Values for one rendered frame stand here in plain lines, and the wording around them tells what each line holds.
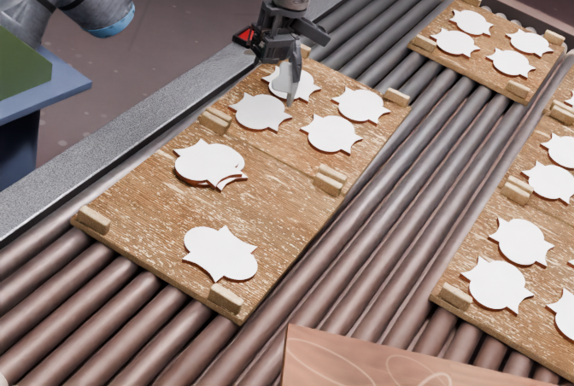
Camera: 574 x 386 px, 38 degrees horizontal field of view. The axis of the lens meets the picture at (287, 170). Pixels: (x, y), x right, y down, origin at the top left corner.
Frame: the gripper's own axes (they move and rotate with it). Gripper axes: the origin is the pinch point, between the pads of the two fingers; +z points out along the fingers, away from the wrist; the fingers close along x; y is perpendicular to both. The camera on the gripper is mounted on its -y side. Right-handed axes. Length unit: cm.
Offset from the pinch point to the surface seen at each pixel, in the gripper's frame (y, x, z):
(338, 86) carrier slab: -24.1, -7.2, 7.8
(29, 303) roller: 61, 34, 10
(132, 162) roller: 32.7, 6.4, 9.8
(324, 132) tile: -9.6, 8.9, 7.0
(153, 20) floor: -66, -184, 100
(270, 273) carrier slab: 21.4, 41.1, 8.3
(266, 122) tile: 1.5, 3.1, 7.0
